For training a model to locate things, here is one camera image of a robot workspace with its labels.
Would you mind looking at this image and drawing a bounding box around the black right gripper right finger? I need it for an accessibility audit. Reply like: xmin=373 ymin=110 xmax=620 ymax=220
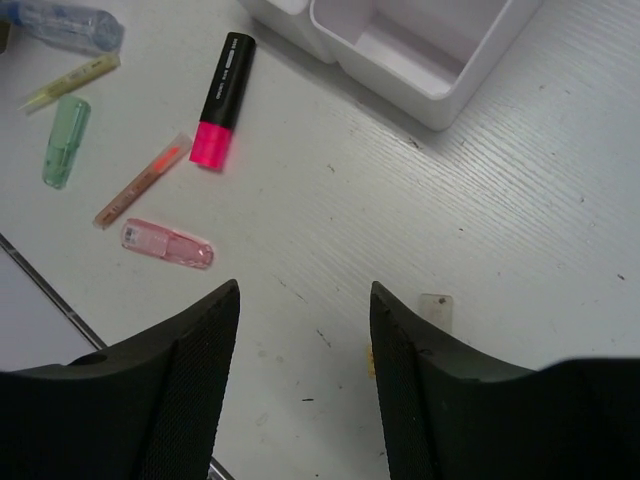
xmin=370 ymin=283 xmax=639 ymax=479

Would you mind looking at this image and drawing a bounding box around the white compartment organizer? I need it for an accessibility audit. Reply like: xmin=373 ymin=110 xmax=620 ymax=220
xmin=239 ymin=0 xmax=336 ymax=64
xmin=310 ymin=0 xmax=540 ymax=131

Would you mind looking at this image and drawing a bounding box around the right white compartment organizer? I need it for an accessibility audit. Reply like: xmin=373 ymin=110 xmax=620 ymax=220
xmin=310 ymin=0 xmax=540 ymax=131

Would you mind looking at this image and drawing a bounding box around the small tan eraser block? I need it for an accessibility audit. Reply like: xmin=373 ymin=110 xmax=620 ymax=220
xmin=418 ymin=294 xmax=454 ymax=334

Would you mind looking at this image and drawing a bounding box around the pink black highlighter marker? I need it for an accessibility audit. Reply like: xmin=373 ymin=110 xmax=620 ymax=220
xmin=189 ymin=32 xmax=256 ymax=171

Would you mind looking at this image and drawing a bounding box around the left white compartment organizer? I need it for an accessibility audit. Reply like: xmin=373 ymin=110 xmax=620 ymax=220
xmin=239 ymin=0 xmax=336 ymax=64

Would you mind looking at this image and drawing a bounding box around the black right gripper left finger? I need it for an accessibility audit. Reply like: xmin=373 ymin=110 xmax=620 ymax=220
xmin=1 ymin=280 xmax=240 ymax=479

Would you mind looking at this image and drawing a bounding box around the orange thin highlighter pen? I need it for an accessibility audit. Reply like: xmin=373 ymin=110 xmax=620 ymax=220
xmin=93 ymin=133 xmax=193 ymax=230

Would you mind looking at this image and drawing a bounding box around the yellow thin highlighter pen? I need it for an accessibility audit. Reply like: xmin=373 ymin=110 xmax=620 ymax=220
xmin=18 ymin=53 xmax=121 ymax=115

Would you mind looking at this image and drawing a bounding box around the pink translucent correction tape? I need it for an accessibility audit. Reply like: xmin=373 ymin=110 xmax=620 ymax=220
xmin=120 ymin=218 xmax=214 ymax=270

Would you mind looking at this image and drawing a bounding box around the green translucent correction tape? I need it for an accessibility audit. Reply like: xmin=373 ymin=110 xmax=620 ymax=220
xmin=42 ymin=94 xmax=91 ymax=190

